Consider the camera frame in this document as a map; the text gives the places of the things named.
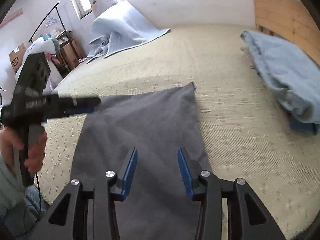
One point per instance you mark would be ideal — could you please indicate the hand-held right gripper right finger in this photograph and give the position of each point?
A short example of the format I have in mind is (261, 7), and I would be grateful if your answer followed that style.
(185, 172)

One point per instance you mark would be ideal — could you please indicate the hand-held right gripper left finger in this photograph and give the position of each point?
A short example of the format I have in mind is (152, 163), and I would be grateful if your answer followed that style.
(130, 172)

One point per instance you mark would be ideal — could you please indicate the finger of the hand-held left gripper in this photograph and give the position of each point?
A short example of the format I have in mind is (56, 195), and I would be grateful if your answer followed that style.
(80, 102)
(81, 111)

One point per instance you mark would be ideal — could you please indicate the grey t-shirt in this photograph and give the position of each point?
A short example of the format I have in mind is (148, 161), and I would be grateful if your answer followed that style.
(150, 120)

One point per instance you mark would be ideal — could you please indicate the person's left forearm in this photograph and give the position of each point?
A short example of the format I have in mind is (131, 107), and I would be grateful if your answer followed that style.
(7, 192)

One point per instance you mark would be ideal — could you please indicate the black clothes rack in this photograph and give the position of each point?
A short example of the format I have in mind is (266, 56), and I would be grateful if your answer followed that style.
(62, 30)

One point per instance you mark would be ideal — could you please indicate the person's left hand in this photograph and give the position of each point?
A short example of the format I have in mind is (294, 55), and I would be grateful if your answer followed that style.
(37, 152)

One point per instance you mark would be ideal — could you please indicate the printed flat cardboard box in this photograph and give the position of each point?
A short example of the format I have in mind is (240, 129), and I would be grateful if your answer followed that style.
(16, 58)

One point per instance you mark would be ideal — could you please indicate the brown cardboard box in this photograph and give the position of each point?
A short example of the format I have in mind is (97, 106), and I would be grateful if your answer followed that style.
(72, 55)

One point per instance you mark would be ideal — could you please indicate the whale plush pillow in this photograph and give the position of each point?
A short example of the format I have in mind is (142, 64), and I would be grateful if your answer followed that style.
(50, 46)

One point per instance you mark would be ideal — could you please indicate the light blue blanket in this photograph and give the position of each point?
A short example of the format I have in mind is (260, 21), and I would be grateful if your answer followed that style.
(125, 25)

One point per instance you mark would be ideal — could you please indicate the person's leg in jeans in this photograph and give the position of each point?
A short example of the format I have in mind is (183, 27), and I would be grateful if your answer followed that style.
(30, 210)

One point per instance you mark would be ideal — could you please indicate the dark blue folded garment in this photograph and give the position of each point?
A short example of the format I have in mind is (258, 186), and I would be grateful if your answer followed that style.
(303, 127)

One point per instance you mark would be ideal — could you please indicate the light blue jeans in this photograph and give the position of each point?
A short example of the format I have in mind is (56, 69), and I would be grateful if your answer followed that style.
(282, 72)

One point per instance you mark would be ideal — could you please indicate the wooden headboard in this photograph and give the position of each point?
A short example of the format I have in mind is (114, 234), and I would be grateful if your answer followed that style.
(282, 15)

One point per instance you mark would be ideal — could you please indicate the red paper wall strip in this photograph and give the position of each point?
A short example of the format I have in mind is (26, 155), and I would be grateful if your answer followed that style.
(10, 18)

